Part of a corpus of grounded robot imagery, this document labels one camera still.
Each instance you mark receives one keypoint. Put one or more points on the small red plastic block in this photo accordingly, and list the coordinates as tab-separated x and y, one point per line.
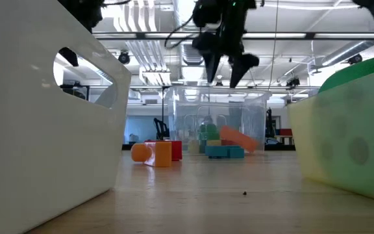
228	142

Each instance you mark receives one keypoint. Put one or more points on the yellow-orange block with stud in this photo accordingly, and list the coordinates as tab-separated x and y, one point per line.
162	154

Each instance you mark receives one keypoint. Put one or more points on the green foam die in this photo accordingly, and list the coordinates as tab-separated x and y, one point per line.
362	70

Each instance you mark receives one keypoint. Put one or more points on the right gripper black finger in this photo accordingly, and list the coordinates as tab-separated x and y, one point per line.
242	63
210	55

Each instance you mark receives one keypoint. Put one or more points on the black ceiling fixture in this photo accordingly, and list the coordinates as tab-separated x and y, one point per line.
293	83
356	59

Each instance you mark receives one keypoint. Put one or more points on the black background robot arm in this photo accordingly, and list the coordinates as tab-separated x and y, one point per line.
161	130

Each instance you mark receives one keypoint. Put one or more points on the clear plastic bin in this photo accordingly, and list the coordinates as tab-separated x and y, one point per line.
180	113

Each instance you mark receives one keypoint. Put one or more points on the black background equipment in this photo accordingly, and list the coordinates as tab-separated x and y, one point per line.
73	93

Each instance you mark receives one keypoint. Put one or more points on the black background machine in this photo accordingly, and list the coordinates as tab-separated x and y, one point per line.
269	123

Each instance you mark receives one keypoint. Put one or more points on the large yellow-green foam toy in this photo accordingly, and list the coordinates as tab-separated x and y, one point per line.
307	146

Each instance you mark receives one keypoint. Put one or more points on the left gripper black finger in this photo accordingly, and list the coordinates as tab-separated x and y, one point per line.
68	57

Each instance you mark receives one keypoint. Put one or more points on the large red plastic block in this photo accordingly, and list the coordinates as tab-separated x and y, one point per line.
177	151

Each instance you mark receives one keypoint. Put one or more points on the black frame crossbar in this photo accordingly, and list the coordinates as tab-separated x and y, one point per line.
287	35

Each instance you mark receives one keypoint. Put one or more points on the red background box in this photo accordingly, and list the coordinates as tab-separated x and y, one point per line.
285	132

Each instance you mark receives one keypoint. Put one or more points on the orange-yellow plastic block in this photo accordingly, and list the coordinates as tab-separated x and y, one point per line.
213	142

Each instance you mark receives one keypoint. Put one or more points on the pale yellow plastic block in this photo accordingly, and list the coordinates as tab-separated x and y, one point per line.
193	147

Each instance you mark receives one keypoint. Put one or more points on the large orange plastic block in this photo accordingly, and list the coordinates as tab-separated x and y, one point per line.
239	139

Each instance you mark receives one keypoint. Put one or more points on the black round spotlight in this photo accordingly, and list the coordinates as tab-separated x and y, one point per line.
124	58

